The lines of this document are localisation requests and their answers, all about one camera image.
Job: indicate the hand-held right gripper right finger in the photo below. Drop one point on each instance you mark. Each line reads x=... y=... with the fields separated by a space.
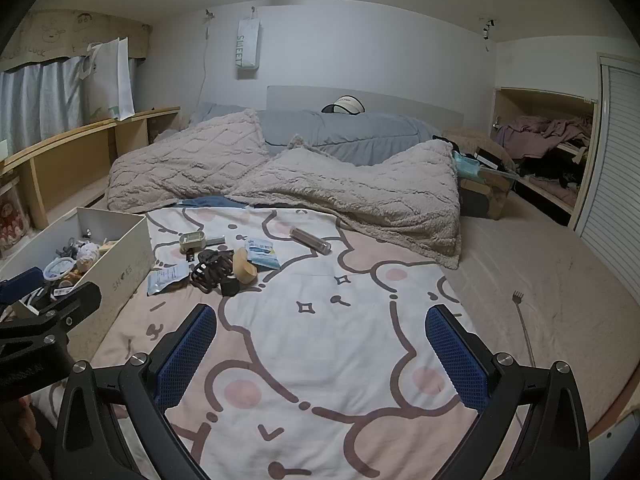
x=456 y=365

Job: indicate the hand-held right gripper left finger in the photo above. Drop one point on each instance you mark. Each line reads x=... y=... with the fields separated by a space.
x=186 y=355

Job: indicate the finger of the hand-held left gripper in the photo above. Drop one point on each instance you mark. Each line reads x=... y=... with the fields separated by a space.
x=75 y=297
x=20 y=280

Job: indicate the white cardboard box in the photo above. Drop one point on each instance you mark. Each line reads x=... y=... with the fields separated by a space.
x=120 y=265

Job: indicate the pale blue grey packet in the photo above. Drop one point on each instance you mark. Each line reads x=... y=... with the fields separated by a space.
x=167 y=280

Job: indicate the small black box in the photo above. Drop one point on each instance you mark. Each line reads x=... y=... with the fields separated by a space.
x=230 y=286

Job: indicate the tan wooden block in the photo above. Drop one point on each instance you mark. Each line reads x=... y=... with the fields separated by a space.
x=248 y=276

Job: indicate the blue and white packet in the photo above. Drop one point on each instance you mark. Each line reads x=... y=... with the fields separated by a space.
x=262 y=255

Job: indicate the pile of assorted small articles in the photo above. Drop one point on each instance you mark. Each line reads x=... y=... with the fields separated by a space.
x=75 y=265

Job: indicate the clear doll display box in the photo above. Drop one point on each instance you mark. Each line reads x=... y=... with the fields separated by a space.
x=11 y=220

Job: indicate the dark back scratcher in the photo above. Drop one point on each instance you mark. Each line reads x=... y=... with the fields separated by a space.
x=522 y=325

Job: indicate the printed cartoon blanket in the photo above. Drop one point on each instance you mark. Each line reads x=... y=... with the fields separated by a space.
x=320 y=360

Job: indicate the wooden shelf unit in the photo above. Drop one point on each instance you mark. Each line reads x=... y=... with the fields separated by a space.
x=65 y=140

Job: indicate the dark blue cloth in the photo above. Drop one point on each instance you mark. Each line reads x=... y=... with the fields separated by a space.
x=210 y=202

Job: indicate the brown cardboard box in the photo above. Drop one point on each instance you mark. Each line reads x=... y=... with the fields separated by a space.
x=495 y=200

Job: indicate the beige fluffy blanket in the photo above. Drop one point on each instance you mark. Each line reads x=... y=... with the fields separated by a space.
x=200 y=160

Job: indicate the pale blue curtain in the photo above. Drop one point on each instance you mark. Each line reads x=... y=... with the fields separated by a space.
x=45 y=95

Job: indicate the blue face mask pack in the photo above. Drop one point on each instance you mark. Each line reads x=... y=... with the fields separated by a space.
x=467 y=165

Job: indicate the dark clothes pile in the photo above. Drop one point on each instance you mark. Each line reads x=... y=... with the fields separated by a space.
x=550 y=170

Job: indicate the large white shopping bag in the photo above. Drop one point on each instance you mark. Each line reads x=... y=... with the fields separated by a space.
x=112 y=80

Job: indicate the pink clothes pile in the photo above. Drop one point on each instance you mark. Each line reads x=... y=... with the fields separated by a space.
x=540 y=132

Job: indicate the beige printed valance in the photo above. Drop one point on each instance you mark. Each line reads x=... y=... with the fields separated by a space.
x=65 y=35

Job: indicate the grey duvet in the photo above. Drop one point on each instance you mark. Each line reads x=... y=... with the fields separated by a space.
x=350 y=135

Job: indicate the white louvered door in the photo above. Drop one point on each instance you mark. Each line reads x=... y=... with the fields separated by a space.
x=615 y=160

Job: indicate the wooden closet niche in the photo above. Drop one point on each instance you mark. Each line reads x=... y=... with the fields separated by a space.
x=545 y=100

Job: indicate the grey headboard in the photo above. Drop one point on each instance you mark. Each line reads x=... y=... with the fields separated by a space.
x=300 y=97

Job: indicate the white visor cap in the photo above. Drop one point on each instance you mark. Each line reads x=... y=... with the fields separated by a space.
x=347 y=104

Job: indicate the white hanging paper bag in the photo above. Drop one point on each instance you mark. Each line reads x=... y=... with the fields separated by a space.
x=247 y=45

